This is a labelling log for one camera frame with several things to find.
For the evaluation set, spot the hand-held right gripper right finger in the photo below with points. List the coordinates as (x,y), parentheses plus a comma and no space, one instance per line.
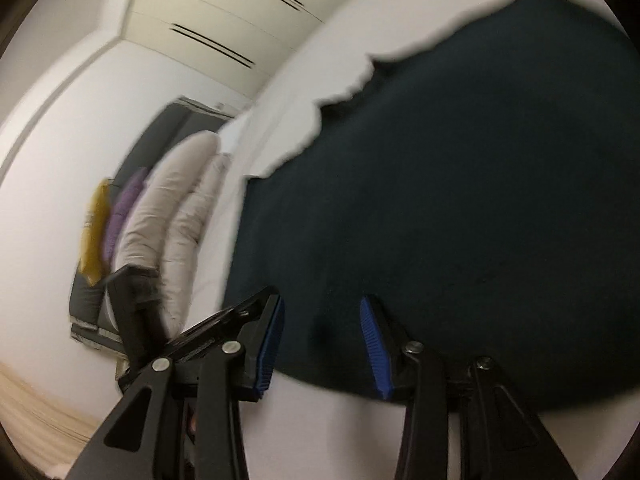
(375,345)

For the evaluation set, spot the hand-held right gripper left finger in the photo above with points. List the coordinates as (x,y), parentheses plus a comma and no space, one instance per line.
(270,345)

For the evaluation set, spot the dark green sweater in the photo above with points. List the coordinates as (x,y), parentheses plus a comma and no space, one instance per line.
(450,210)

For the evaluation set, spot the yellow pillow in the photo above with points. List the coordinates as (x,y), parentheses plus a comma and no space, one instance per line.
(95,235)

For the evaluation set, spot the beige duvet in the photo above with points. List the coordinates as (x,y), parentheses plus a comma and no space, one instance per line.
(165,220)

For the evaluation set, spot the purple pillow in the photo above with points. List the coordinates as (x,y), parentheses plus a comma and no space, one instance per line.
(122,210)

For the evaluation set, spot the grey padded headboard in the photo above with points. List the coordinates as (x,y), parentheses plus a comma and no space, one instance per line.
(165,130)

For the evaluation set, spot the bed with white sheet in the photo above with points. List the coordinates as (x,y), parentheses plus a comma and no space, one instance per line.
(300,85)

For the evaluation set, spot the cream wardrobe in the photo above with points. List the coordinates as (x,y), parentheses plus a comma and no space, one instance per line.
(210,5)

